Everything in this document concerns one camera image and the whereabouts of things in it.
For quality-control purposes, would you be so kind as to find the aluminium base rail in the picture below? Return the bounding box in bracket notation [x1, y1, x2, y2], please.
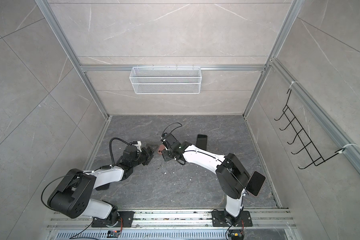
[43, 209, 301, 240]

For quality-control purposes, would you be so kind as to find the black phone near right wall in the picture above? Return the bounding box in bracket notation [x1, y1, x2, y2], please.
[246, 171, 266, 197]

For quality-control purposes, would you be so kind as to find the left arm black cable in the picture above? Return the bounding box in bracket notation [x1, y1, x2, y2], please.
[108, 137, 133, 169]

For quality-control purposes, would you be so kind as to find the white wire mesh basket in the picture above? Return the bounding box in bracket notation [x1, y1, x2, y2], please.
[130, 67, 202, 94]

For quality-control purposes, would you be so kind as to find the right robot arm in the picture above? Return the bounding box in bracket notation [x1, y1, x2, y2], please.
[161, 133, 250, 225]

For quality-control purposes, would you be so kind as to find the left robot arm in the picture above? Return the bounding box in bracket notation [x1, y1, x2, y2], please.
[47, 145, 158, 227]

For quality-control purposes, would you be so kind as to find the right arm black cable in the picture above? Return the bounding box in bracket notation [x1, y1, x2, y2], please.
[161, 122, 183, 139]

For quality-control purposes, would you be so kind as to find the pink phone case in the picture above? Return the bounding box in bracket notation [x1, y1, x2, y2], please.
[158, 145, 166, 155]

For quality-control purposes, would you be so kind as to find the black phone on table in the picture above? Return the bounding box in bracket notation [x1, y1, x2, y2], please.
[196, 134, 208, 151]

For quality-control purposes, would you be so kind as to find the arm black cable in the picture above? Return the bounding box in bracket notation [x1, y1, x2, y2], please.
[108, 137, 133, 169]
[161, 122, 183, 139]

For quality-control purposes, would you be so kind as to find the black wire hook rack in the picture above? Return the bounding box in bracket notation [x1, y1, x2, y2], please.
[274, 89, 353, 170]

